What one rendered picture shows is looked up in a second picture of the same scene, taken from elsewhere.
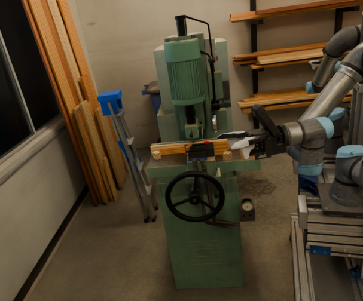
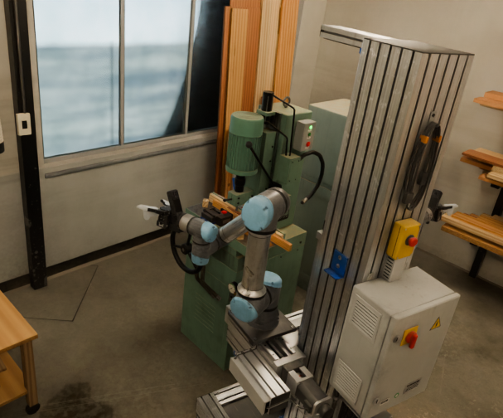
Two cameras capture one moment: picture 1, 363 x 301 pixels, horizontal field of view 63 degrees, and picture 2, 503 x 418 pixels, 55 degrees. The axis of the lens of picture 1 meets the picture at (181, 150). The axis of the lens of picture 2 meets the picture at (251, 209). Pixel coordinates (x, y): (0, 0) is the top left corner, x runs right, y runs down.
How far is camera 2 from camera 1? 1.74 m
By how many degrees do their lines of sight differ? 32
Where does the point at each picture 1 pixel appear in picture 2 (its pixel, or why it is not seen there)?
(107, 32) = (344, 52)
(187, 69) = (236, 143)
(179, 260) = (187, 304)
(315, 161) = (194, 252)
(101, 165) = not seen: hidden behind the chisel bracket
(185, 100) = (229, 167)
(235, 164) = (239, 245)
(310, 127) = (194, 225)
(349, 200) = not seen: hidden behind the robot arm
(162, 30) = not seen: hidden behind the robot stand
